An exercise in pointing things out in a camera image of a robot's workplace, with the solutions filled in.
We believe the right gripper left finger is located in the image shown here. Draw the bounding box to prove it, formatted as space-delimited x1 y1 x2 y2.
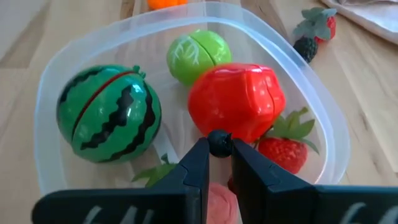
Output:
149 137 210 189

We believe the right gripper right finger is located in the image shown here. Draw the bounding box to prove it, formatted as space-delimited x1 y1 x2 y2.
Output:
231 138 315 224

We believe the cherry tomato with green leaf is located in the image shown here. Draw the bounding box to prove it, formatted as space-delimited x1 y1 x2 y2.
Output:
131 153 178 189

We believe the pink toy raspberry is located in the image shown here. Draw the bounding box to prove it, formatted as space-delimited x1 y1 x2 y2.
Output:
206 182 241 224

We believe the small dark blueberry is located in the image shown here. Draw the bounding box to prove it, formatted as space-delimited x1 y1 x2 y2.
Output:
206 129 234 159

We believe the strawberry with bright green leaves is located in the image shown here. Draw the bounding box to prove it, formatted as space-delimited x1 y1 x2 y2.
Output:
253 106 320 175

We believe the red toy pepper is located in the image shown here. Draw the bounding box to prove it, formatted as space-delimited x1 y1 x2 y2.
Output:
187 63 287 144

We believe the green striped toy watermelon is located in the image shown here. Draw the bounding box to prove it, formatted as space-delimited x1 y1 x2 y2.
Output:
55 64 163 164

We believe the green toy cabbage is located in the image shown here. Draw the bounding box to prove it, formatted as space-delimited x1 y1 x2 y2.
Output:
166 29 233 86

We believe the dark toy blackberry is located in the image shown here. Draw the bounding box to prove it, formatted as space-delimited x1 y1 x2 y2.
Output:
292 36 318 64

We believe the clear plastic tupperware container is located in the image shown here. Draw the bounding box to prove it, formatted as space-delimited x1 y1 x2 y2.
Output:
33 1 351 195

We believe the orange toy fruit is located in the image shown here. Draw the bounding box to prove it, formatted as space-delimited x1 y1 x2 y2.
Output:
146 0 189 10

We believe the strawberry with teal leaves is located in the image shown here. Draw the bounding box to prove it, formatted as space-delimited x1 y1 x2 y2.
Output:
292 7 338 44

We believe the pink folded cloth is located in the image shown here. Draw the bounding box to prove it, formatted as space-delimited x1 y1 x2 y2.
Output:
320 0 398 46

